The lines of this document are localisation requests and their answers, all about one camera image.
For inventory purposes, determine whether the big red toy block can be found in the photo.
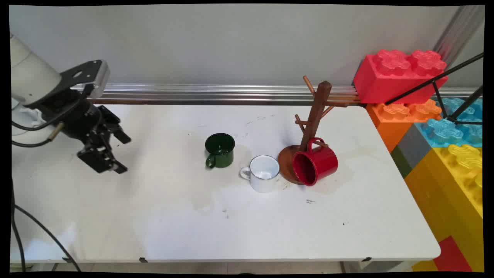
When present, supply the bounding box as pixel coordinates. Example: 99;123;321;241
353;49;449;105

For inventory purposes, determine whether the dark green enamel mug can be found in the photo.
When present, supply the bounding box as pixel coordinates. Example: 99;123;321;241
205;133;236;169

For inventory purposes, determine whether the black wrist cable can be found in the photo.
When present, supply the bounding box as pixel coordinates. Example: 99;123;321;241
11;88;85;132
11;129;64;148

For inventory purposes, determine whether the small red toy block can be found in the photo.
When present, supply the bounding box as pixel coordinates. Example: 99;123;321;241
433;236;474;273

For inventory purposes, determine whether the wrist camera with black bracket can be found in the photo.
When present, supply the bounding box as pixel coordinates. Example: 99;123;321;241
24;60;110;107

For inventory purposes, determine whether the dark green toy block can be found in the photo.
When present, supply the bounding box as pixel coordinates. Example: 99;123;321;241
391;146;413;179

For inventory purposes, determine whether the slanted aluminium profile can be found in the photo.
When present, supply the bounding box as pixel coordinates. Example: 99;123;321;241
432;6;480;62

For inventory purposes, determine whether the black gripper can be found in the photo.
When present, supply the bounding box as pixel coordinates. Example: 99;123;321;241
39;93;132;175

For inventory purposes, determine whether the grey toy block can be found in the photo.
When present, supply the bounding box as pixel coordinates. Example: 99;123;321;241
397;124;433;170

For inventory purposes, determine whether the long black cable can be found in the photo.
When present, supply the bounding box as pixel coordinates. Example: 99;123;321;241
14;204;81;273
10;180;27;273

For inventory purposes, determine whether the red speckled enamel mug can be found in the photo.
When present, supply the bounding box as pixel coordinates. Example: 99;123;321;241
292;137;339;186

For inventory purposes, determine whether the large yellow toy block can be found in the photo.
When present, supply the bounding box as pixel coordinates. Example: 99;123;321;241
404;144;484;273

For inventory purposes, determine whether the light blue toy block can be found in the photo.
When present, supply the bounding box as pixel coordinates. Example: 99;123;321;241
415;118;483;149
440;97;483;121

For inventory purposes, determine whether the black tripod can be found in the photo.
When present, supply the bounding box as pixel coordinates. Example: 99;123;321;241
385;52;485;126

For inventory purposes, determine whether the small yellow toy block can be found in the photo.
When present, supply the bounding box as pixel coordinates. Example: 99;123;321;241
411;260;439;273

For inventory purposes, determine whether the brown wooden mug tree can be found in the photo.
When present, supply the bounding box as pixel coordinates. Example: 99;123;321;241
277;76;350;185

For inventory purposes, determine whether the orange toy block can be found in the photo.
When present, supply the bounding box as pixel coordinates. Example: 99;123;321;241
366;99;442;154

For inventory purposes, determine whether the horizontal aluminium rail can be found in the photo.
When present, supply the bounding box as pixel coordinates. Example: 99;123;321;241
71;83;479;106

